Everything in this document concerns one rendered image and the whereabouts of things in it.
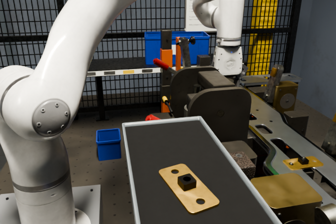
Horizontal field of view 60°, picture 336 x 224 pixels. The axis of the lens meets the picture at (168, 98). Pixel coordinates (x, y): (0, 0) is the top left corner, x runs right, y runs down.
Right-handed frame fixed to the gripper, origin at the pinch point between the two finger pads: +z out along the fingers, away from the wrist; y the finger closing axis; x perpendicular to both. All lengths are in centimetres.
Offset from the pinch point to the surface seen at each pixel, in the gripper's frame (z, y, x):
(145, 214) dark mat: -13, -39, -72
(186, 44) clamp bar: -16.8, -15.8, -1.8
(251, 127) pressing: 2.5, -3.3, -28.2
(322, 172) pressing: 3, 2, -51
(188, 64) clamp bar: -9.7, -14.7, -1.8
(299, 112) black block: 3.8, 18.4, -19.1
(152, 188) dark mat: -13, -38, -68
